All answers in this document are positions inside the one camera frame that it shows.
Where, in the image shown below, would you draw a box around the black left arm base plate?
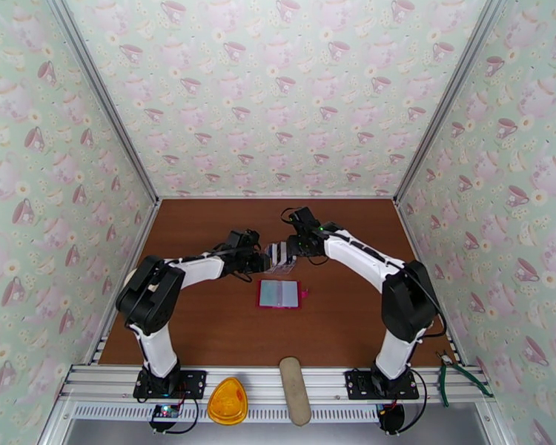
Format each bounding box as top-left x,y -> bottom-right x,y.
133,369 -> 208,399

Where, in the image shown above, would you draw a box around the black cable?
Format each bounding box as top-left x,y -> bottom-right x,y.
409,372 -> 428,431
148,396 -> 201,435

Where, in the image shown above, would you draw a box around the black round device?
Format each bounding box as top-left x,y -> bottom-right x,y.
377,403 -> 406,433

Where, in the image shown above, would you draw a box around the perforated metal cable tray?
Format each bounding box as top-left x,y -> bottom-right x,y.
69,401 -> 385,424

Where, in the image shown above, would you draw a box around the teal card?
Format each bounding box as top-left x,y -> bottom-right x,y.
260,281 -> 282,306

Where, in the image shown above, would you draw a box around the orange plastic rounded triangle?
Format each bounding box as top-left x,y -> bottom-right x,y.
207,377 -> 249,427

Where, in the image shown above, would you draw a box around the aluminium frame post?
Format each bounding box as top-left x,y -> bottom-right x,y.
44,0 -> 162,205
392,0 -> 512,205

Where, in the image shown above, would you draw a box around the beige oblong pad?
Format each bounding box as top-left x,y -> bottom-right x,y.
279,356 -> 312,427

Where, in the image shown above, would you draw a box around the aluminium frame rail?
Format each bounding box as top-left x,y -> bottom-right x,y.
57,364 -> 497,404

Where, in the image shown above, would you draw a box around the red leather card holder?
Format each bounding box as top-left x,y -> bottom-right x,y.
256,279 -> 312,312

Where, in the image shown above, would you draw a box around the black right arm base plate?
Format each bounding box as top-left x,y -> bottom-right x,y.
344,369 -> 420,401

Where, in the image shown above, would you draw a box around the green handled pliers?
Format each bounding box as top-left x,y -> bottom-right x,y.
437,349 -> 494,408

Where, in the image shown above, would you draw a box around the clear acrylic card organizer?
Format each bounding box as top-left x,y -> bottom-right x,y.
264,242 -> 300,278

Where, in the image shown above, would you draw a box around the small circuit board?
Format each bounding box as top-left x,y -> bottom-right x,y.
150,403 -> 182,421

